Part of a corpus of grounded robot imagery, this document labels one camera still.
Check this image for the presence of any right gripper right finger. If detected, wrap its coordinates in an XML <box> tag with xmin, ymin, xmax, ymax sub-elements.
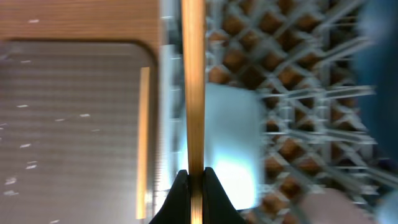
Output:
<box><xmin>202</xmin><ymin>167</ymin><xmax>246</xmax><ymax>224</ymax></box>

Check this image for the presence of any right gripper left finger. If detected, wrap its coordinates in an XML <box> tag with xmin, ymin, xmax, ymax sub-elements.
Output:
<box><xmin>149</xmin><ymin>170</ymin><xmax>191</xmax><ymax>224</ymax></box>

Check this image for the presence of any bowl of rice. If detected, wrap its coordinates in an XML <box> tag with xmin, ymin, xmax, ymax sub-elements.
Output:
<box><xmin>174</xmin><ymin>82</ymin><xmax>267</xmax><ymax>211</ymax></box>

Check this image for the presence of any pink cup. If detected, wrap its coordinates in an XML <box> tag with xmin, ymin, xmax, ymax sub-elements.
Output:
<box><xmin>298</xmin><ymin>188</ymin><xmax>374</xmax><ymax>224</ymax></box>

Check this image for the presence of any light blue cup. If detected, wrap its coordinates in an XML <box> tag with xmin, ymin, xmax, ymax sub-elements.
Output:
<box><xmin>375</xmin><ymin>191</ymin><xmax>398</xmax><ymax>224</ymax></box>

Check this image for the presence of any wooden chopstick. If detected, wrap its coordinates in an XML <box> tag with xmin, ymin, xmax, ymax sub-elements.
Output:
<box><xmin>181</xmin><ymin>0</ymin><xmax>206</xmax><ymax>224</ymax></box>
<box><xmin>136</xmin><ymin>67</ymin><xmax>150</xmax><ymax>220</ymax></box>

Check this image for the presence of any blue plate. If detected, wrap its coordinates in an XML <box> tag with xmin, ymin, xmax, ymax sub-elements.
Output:
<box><xmin>354</xmin><ymin>0</ymin><xmax>397</xmax><ymax>161</ymax></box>

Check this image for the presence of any grey dishwasher rack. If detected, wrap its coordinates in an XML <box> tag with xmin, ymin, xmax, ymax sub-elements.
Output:
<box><xmin>159</xmin><ymin>0</ymin><xmax>397</xmax><ymax>223</ymax></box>

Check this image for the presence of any brown serving tray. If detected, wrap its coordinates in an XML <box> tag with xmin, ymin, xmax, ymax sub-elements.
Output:
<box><xmin>1</xmin><ymin>40</ymin><xmax>157</xmax><ymax>224</ymax></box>

